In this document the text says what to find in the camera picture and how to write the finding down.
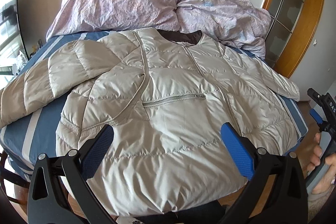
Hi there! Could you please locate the beige puffer jacket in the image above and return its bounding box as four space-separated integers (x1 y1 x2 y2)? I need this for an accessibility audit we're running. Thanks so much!
1 28 300 216

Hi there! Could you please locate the person's right hand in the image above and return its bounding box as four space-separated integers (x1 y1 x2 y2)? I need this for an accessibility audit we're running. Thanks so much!
306 132 335 194

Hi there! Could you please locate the dark wooden chair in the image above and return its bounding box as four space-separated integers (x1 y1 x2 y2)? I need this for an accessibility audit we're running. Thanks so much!
1 151 30 211

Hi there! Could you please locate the blue white striped bedsheet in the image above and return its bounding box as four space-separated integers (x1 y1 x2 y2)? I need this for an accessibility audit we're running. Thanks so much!
0 31 309 183

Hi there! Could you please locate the black framed window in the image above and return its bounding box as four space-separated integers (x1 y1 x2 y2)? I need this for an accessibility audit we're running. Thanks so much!
0 0 29 88

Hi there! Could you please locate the pink floral duvet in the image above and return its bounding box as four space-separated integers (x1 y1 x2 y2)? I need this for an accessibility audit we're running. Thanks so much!
46 0 271 58

